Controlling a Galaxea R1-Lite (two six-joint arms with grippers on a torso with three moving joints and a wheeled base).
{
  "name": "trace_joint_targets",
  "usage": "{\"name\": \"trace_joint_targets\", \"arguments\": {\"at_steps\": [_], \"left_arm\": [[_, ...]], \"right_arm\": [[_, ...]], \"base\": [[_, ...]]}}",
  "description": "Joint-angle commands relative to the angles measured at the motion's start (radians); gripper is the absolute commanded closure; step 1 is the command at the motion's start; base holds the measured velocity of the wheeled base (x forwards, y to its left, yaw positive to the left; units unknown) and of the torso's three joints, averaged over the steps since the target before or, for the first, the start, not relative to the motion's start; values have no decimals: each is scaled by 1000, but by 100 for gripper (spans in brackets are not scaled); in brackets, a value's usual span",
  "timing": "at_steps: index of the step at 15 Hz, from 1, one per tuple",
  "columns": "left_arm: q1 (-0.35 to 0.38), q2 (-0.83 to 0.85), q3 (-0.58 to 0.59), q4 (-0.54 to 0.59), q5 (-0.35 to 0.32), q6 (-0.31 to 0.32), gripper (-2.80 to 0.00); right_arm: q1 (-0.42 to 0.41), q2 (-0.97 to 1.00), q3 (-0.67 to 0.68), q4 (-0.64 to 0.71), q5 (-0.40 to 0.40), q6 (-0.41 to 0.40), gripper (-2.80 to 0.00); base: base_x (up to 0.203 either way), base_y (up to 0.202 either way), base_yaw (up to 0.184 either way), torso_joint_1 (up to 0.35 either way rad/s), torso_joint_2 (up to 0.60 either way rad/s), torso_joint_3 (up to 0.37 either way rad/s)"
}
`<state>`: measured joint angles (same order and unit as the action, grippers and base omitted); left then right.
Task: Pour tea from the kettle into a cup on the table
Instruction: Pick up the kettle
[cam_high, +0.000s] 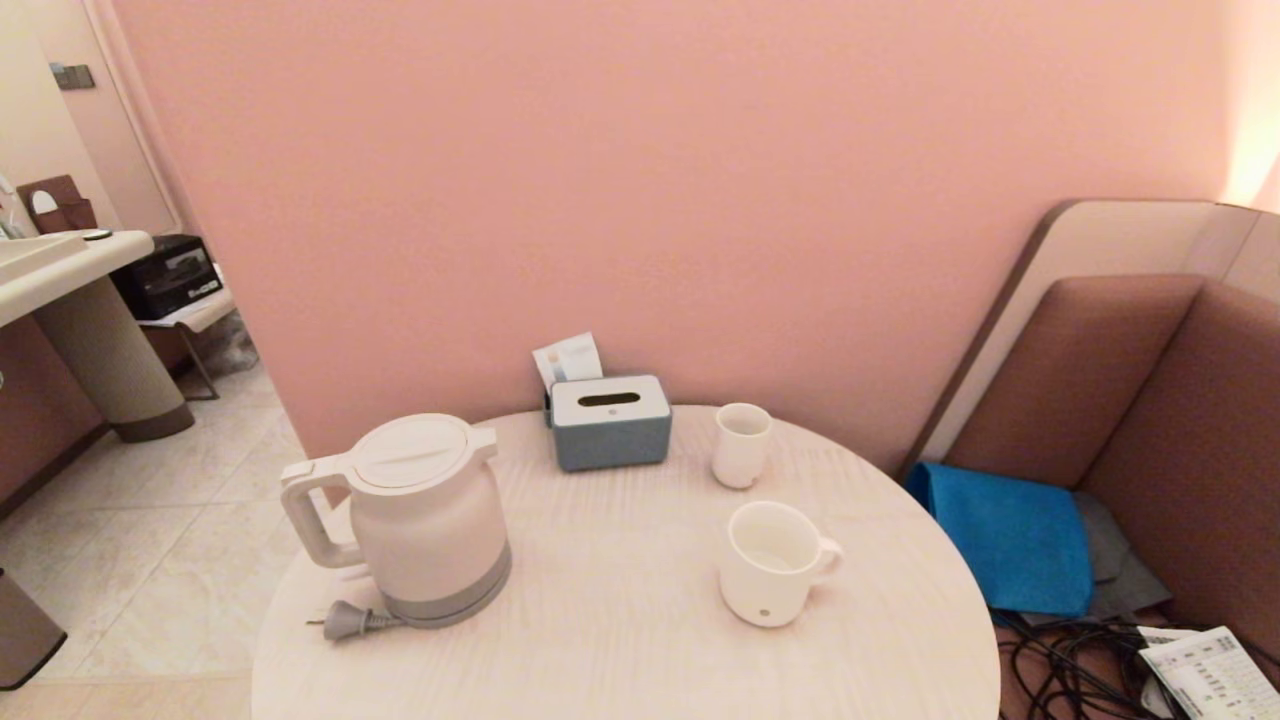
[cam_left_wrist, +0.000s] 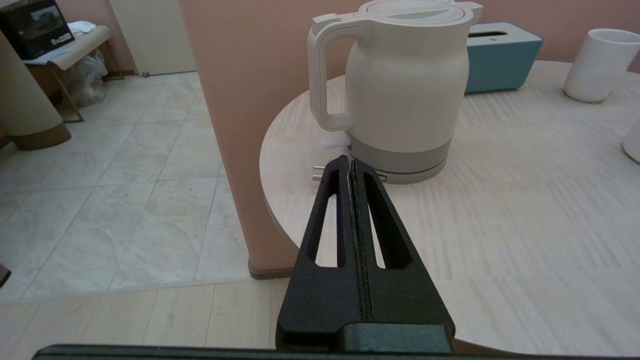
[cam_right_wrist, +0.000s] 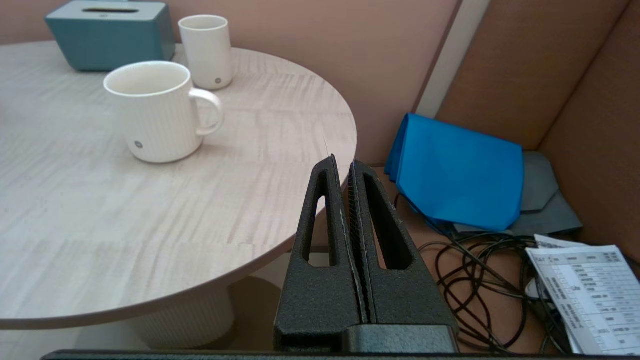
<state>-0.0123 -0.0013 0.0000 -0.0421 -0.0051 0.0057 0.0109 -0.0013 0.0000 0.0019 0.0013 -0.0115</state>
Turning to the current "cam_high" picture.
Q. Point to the brown upholstered sofa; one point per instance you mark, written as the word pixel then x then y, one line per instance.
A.
pixel 1180 450

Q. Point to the brown tissue holder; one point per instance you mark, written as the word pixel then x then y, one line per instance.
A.
pixel 70 212

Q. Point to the grey wall switch plate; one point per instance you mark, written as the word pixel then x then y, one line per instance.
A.
pixel 75 77

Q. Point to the blue folded cloth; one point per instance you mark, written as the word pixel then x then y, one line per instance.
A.
pixel 1010 540

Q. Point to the black box appliance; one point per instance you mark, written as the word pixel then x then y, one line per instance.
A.
pixel 165 280

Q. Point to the beige rounded backrest panel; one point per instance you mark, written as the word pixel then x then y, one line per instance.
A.
pixel 1100 240

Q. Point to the grey power plug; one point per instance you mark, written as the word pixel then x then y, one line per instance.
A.
pixel 350 622

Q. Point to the white paper sachets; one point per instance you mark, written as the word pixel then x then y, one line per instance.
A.
pixel 568 358

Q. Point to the printed white paper sheet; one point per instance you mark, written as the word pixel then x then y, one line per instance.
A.
pixel 1210 680

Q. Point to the grey folded cloth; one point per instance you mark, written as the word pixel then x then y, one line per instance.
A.
pixel 1115 575

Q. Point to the white ribbed mug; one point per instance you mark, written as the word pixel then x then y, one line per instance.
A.
pixel 765 590

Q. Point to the brown waste bin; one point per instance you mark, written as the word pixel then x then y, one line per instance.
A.
pixel 25 630

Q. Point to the clear plastic bag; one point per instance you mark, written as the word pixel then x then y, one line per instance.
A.
pixel 225 350

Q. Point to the small white metal-legged stool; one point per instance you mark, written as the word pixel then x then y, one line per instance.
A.
pixel 200 313

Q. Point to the white electric kettle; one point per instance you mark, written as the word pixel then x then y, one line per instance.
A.
pixel 430 520

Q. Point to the white sink counter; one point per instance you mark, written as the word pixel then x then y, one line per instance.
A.
pixel 60 270

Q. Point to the grey round kettle base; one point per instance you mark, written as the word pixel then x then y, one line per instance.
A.
pixel 445 623

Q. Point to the grey tissue box white lid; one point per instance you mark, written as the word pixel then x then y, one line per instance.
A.
pixel 610 435

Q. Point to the chrome faucet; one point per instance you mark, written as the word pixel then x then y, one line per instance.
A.
pixel 8 225

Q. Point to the beige sink pedestal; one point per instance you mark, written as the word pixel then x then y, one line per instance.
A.
pixel 110 370

